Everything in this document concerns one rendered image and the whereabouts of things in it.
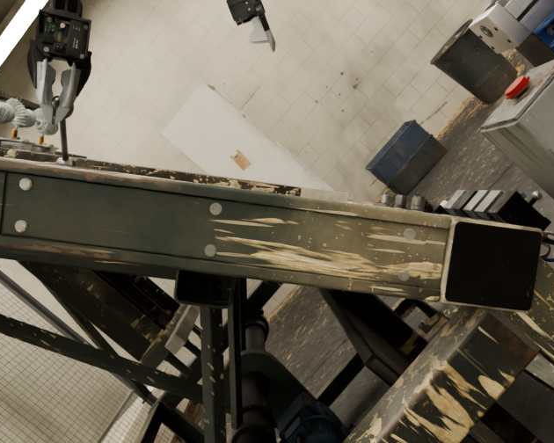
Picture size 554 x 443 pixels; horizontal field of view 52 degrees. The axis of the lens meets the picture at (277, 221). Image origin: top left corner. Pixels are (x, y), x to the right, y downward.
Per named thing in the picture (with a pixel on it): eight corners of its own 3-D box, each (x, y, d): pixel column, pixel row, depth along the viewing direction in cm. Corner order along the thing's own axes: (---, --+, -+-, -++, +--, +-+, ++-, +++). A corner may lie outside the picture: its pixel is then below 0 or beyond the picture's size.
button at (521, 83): (543, 81, 75) (530, 70, 75) (522, 104, 75) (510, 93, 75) (528, 86, 79) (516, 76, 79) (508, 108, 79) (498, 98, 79)
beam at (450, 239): (534, 315, 72) (547, 229, 71) (441, 303, 71) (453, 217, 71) (324, 219, 292) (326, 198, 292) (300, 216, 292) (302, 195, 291)
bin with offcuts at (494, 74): (533, 63, 493) (477, 12, 488) (491, 109, 501) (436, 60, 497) (512, 68, 543) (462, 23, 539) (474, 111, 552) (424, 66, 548)
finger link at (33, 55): (24, 86, 84) (30, 26, 84) (24, 87, 85) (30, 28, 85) (58, 92, 86) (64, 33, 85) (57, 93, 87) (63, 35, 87)
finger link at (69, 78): (53, 122, 82) (60, 58, 82) (53, 125, 87) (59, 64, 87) (76, 126, 83) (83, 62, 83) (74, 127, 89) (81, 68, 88)
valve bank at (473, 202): (623, 249, 98) (521, 156, 96) (568, 311, 98) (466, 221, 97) (499, 228, 148) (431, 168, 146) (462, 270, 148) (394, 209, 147)
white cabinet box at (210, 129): (381, 236, 502) (202, 81, 488) (336, 284, 511) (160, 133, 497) (373, 224, 562) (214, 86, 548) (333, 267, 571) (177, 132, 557)
